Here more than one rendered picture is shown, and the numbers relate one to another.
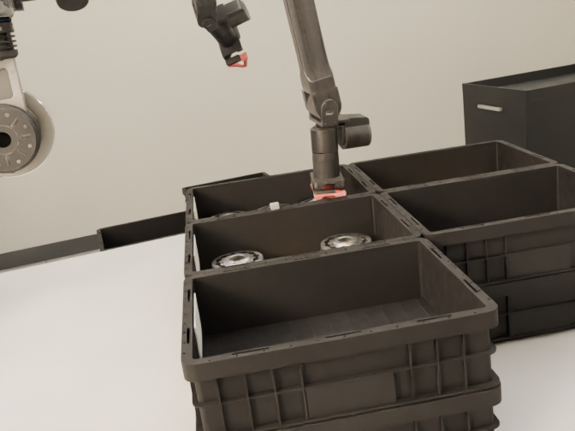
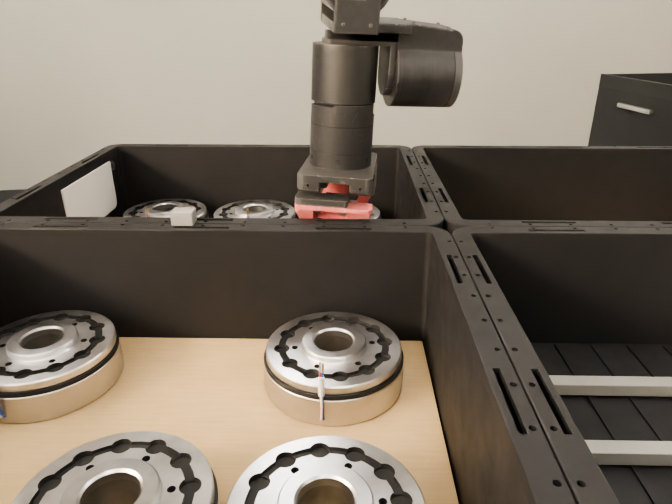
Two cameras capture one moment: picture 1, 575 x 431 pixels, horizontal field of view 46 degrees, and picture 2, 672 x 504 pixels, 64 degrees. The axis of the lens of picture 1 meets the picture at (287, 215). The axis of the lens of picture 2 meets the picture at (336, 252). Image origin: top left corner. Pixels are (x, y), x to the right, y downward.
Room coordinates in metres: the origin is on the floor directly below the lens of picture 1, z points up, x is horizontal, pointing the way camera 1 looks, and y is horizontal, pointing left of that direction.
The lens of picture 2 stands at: (0.94, -0.15, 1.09)
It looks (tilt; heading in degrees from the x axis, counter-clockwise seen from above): 24 degrees down; 7
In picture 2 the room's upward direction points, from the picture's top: straight up
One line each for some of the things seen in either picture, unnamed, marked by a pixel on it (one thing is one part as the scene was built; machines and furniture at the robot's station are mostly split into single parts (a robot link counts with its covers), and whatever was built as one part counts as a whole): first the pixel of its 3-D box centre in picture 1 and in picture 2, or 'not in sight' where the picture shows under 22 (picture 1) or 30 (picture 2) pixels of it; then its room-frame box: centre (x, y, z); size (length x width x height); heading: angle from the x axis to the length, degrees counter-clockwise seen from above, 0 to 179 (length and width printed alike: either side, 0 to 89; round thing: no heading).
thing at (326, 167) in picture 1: (326, 167); (341, 142); (1.43, -0.10, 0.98); 0.10 x 0.07 x 0.07; 1
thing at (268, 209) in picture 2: not in sight; (254, 210); (1.56, 0.03, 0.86); 0.05 x 0.05 x 0.01
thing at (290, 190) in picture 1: (278, 216); (242, 229); (1.49, 0.02, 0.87); 0.40 x 0.30 x 0.11; 95
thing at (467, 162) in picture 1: (447, 189); (601, 232); (1.53, -0.38, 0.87); 0.40 x 0.30 x 0.11; 95
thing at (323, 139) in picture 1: (327, 138); (351, 73); (1.44, -0.10, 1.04); 0.07 x 0.06 x 0.07; 106
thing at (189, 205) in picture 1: (275, 195); (239, 185); (1.49, 0.02, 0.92); 0.40 x 0.30 x 0.02; 95
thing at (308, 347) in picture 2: (346, 240); (333, 342); (1.28, -0.11, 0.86); 0.05 x 0.05 x 0.01
